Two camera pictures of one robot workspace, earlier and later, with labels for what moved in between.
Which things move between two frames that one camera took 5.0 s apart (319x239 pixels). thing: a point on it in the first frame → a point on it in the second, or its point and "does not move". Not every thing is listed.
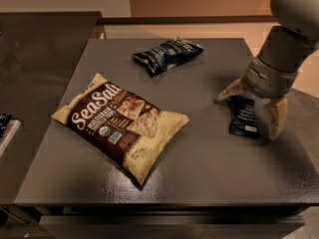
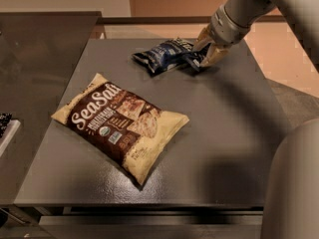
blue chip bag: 161,57 does not move
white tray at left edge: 10,131 does not move
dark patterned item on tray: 4,120 does not move
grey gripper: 268,80 → 225,31
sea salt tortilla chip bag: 127,129 does not move
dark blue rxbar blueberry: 243,119 → 195,58
